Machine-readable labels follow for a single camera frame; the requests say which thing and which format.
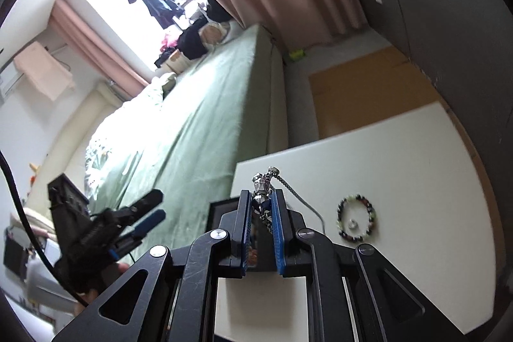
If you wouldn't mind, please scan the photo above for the black jewelry box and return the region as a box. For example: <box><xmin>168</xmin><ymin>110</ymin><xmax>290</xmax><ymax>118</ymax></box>
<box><xmin>211</xmin><ymin>190</ymin><xmax>252</xmax><ymax>279</ymax></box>

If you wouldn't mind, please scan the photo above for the multicolour small bead bracelet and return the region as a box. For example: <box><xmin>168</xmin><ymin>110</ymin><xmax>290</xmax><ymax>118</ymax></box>
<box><xmin>335</xmin><ymin>193</ymin><xmax>378</xmax><ymax>243</ymax></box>

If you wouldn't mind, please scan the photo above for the bed with green sheet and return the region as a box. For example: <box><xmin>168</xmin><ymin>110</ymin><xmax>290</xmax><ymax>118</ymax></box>
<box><xmin>111</xmin><ymin>25</ymin><xmax>289</xmax><ymax>258</ymax></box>

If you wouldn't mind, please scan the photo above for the pile of clothes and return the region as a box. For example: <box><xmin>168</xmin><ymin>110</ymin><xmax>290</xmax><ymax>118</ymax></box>
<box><xmin>154</xmin><ymin>0</ymin><xmax>232</xmax><ymax>69</ymax></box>

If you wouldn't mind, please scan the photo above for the pink curtain left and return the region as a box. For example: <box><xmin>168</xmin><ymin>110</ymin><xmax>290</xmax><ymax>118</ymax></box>
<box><xmin>49</xmin><ymin>0</ymin><xmax>148</xmax><ymax>97</ymax></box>

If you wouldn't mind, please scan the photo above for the flat brown cardboard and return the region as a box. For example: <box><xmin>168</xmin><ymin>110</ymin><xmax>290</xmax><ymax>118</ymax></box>
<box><xmin>307</xmin><ymin>45</ymin><xmax>454</xmax><ymax>141</ymax></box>

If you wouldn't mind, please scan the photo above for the white quilt on bed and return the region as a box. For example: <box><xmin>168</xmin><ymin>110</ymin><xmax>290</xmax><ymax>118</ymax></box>
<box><xmin>84</xmin><ymin>72</ymin><xmax>177</xmax><ymax>212</ymax></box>

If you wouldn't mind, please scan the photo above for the silver chain necklace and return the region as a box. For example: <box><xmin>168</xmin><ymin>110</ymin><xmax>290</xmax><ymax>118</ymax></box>
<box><xmin>250</xmin><ymin>165</ymin><xmax>326</xmax><ymax>247</ymax></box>

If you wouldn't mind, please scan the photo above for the small green floor object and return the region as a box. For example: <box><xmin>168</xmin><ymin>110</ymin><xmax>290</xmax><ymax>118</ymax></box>
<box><xmin>289</xmin><ymin>49</ymin><xmax>306</xmax><ymax>62</ymax></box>

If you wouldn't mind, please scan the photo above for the black camera cable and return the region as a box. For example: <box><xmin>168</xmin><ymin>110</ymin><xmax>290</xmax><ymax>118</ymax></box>
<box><xmin>0</xmin><ymin>151</ymin><xmax>90</xmax><ymax>306</ymax></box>

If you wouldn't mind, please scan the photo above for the beige padded headboard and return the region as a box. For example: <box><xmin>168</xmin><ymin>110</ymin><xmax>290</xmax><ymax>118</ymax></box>
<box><xmin>26</xmin><ymin>88</ymin><xmax>120</xmax><ymax>220</ymax></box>

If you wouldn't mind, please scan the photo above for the person's left hand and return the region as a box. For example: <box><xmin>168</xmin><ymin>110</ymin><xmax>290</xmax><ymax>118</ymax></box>
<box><xmin>73</xmin><ymin>262</ymin><xmax>130</xmax><ymax>317</ymax></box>

